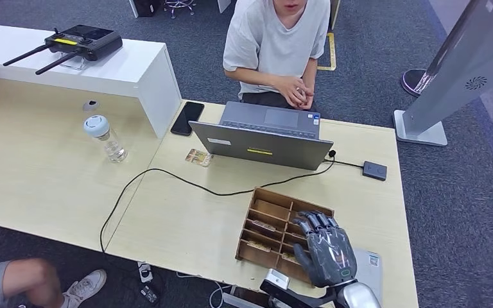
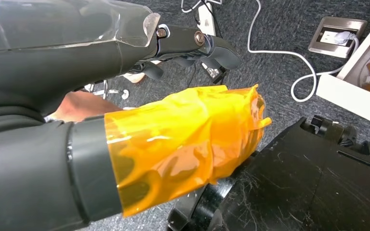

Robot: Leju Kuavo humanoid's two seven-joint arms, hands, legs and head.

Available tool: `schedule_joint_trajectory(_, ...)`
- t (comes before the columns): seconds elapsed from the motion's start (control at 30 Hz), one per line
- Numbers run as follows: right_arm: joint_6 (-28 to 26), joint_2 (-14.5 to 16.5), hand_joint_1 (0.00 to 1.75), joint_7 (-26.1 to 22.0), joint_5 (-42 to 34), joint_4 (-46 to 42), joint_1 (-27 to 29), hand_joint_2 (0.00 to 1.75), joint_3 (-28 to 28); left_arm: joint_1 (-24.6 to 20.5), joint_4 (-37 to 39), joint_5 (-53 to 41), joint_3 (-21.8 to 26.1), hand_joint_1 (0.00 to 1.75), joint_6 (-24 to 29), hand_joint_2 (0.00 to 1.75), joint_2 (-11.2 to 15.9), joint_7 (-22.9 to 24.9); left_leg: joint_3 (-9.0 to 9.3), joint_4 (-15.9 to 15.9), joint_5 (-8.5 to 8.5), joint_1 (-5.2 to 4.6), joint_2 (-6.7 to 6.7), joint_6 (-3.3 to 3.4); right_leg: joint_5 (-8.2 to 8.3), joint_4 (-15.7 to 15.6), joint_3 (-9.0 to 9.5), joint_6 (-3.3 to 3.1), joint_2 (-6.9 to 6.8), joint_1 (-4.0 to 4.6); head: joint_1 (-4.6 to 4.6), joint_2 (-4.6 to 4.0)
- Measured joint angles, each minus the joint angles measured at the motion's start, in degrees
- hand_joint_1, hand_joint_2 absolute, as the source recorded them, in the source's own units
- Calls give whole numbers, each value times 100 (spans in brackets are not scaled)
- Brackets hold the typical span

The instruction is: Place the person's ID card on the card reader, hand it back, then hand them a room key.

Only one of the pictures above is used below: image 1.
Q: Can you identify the small black box device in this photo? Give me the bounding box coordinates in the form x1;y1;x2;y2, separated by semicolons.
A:
361;160;388;182

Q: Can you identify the person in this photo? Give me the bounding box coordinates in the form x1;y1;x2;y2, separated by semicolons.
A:
0;258;108;308
222;0;331;112

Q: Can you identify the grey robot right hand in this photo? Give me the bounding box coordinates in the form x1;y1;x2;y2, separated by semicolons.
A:
292;210;358;289

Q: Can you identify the grey laptop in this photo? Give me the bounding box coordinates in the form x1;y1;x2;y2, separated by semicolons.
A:
189;101;334;172

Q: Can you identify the wooden card organizer tray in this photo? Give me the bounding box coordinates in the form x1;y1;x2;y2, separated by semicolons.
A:
234;187;335;289

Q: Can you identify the white raised counter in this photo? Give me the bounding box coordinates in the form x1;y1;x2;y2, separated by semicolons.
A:
0;22;183;140

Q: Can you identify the clear bottle pale blue cap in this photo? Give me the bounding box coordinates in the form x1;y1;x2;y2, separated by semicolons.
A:
83;114;128;164

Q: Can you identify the white card reader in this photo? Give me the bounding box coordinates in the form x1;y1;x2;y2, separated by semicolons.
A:
354;248;383;305

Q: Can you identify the person's right hand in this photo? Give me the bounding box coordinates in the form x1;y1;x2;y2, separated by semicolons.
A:
273;75;315;110

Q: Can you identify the round chrome base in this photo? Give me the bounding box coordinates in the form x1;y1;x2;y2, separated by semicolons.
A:
401;69;428;98

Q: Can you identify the long black cable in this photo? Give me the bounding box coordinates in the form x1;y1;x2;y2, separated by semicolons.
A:
99;157;336;253

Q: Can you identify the short black cable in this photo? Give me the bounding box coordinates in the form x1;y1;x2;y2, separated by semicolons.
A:
323;150;364;169

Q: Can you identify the white cable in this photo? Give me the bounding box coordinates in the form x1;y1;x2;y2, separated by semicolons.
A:
176;271;230;308

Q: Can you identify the chrome stool base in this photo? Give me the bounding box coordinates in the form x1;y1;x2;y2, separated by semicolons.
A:
163;0;197;20

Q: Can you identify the clear plastic stand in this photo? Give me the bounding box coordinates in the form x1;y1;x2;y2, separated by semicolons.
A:
59;53;87;71

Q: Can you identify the autumn picture key card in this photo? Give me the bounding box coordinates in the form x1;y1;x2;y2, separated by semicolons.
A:
184;148;214;168

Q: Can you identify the grey kiosk display stand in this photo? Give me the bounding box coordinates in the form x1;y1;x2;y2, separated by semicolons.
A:
392;0;493;148

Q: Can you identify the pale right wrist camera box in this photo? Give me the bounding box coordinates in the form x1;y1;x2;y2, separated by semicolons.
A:
263;269;291;291

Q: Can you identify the black remote controller with antennas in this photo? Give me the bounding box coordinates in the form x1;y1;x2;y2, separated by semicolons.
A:
2;24;123;76

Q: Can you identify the person's left hand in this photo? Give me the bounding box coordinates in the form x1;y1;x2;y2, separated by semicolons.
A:
295;83;318;112

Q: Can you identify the yellow floor tape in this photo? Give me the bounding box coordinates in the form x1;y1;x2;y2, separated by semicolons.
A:
316;32;337;72

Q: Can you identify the black cabinet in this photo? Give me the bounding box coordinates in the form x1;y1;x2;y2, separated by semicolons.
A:
134;0;162;19

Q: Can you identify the white shoe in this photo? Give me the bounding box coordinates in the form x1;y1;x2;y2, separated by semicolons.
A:
61;269;108;308

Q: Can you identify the black smartphone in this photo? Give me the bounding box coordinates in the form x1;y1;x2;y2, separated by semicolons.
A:
170;101;205;137

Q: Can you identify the white power strip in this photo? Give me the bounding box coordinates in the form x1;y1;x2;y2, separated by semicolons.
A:
137;261;154;284

